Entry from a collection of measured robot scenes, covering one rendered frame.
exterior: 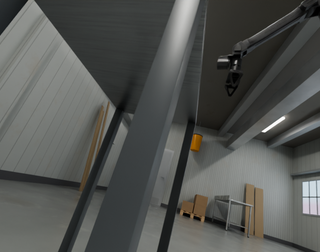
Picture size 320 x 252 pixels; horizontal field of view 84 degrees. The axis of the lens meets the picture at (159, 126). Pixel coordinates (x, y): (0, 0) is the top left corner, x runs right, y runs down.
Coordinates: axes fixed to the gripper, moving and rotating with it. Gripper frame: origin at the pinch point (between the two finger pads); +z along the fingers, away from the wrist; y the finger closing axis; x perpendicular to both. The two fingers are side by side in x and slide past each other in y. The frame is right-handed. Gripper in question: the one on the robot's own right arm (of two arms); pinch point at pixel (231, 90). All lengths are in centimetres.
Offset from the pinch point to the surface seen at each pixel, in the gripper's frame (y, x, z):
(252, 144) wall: -675, 190, -221
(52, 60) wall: -111, -260, -85
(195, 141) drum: -600, -32, -156
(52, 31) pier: -78, -248, -111
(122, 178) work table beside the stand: 65, -16, 57
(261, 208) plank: -654, 236, 15
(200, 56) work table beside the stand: 43, -15, 21
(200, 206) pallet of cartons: -529, 27, 65
